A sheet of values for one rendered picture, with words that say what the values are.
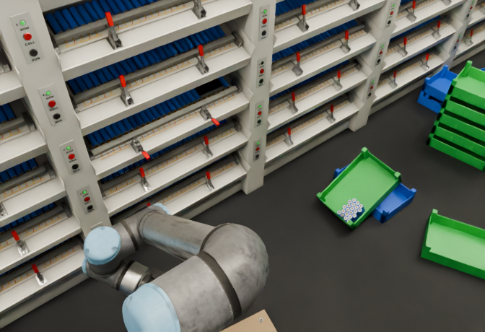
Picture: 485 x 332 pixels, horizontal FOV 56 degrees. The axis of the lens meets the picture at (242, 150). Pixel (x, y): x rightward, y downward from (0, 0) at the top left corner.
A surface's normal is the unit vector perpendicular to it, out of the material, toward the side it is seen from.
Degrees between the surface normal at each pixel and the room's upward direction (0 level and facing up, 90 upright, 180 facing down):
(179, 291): 6
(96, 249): 15
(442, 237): 0
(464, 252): 0
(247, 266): 36
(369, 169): 28
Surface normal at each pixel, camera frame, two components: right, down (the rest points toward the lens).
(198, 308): 0.36, -0.27
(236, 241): 0.15, -0.93
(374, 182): -0.36, -0.43
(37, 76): 0.61, 0.57
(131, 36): 0.23, -0.45
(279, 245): 0.01, -0.70
